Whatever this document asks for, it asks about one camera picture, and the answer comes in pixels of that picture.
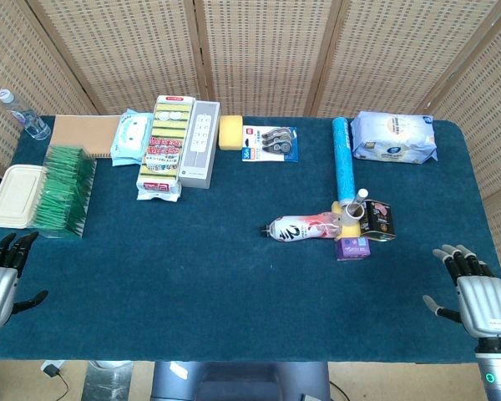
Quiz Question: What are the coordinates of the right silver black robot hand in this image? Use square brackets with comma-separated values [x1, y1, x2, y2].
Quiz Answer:
[422, 244, 501, 340]

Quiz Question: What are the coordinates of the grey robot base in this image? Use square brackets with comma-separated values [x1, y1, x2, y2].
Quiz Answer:
[152, 361, 331, 401]

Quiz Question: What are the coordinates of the beige lidded food container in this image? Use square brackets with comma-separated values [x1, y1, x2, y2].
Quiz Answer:
[0, 164, 48, 230]

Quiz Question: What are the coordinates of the dark tin can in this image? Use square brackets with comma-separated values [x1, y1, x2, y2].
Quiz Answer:
[360, 199, 397, 243]

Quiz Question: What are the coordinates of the small purple box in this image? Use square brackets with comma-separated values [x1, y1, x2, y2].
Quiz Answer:
[333, 236, 372, 262]

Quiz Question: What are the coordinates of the grey metal table leg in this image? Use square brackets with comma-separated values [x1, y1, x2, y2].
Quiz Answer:
[85, 361, 134, 401]

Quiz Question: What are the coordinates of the small yellow sponge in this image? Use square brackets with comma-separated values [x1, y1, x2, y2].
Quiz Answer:
[331, 200, 362, 241]

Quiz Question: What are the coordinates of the white paper roll core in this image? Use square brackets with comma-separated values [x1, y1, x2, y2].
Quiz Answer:
[342, 202, 365, 226]

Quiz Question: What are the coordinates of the clear plastic water bottle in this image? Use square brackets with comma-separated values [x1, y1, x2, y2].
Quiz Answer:
[0, 88, 52, 141]

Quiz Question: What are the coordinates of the large white blue wipes pack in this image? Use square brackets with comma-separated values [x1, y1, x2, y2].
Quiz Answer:
[349, 110, 438, 165]

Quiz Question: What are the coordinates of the light blue wipes pack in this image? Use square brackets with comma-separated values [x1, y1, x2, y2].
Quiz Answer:
[109, 108, 155, 167]

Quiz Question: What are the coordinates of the blue patterned roll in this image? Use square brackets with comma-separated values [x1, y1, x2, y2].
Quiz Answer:
[331, 116, 357, 202]

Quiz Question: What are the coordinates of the plastic bottle white red label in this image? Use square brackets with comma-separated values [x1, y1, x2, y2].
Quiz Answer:
[258, 211, 346, 243]

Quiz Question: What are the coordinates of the dark blue table mat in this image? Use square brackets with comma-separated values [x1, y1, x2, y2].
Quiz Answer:
[0, 114, 501, 363]

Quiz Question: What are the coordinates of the yellow green sponge multipack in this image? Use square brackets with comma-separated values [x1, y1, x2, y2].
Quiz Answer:
[135, 94, 196, 204]

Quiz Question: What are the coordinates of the white power strip box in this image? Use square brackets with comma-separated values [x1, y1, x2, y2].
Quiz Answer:
[178, 99, 222, 190]

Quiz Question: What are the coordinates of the correction tape blister pack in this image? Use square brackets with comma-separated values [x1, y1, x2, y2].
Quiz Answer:
[240, 124, 301, 163]

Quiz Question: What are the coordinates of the yellow sponge block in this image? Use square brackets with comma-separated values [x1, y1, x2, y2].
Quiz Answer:
[218, 115, 245, 150]

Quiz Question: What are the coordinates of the woven wooden folding screen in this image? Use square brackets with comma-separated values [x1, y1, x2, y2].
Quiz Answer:
[0, 0, 501, 272]

